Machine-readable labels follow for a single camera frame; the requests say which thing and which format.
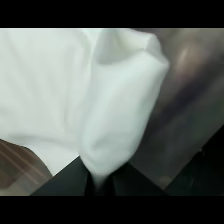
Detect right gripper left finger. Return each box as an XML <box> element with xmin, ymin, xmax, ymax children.
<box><xmin>30</xmin><ymin>155</ymin><xmax>98</xmax><ymax>197</ymax></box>

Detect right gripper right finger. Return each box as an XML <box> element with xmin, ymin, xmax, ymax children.
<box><xmin>103</xmin><ymin>162</ymin><xmax>168</xmax><ymax>197</ymax></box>

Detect white shirt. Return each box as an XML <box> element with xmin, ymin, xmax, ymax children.
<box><xmin>0</xmin><ymin>28</ymin><xmax>170</xmax><ymax>192</ymax></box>

